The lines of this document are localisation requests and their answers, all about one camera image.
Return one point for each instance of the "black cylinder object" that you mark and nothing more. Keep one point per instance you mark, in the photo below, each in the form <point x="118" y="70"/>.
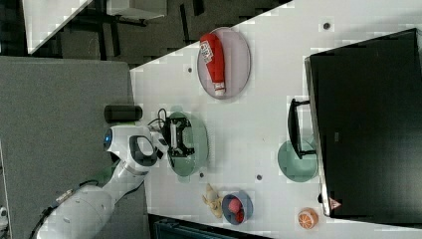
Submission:
<point x="122" y="113"/>

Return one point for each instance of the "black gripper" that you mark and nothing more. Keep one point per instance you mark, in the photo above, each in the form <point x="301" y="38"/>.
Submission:
<point x="173" y="134"/>

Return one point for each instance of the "orange slice toy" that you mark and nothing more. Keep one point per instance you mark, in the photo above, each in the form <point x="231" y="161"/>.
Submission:
<point x="307" y="218"/>

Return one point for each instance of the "blue bowl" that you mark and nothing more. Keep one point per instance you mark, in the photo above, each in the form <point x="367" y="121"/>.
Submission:
<point x="247" y="206"/>

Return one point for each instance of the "yellow banana peel toy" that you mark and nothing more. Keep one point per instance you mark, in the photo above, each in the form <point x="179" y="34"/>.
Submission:
<point x="213" y="201"/>

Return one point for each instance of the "grey round plate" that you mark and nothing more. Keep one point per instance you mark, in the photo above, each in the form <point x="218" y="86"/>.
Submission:
<point x="237" y="64"/>

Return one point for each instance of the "green plastic strainer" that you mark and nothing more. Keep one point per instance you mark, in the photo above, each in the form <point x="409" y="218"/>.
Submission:
<point x="196" y="137"/>

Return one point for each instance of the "green plastic cup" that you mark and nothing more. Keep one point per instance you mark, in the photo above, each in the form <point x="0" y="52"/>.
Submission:
<point x="297" y="169"/>

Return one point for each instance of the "red ketchup bottle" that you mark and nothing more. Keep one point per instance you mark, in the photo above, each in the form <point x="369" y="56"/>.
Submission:
<point x="211" y="51"/>

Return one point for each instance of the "black toaster oven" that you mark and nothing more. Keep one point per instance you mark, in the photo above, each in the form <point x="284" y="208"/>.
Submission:
<point x="366" y="107"/>

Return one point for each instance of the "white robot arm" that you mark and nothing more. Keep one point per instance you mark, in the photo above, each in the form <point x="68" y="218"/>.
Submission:
<point x="82" y="212"/>

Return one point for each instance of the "red strawberry toy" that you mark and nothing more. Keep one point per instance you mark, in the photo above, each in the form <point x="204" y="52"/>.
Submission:
<point x="239" y="217"/>
<point x="235" y="205"/>

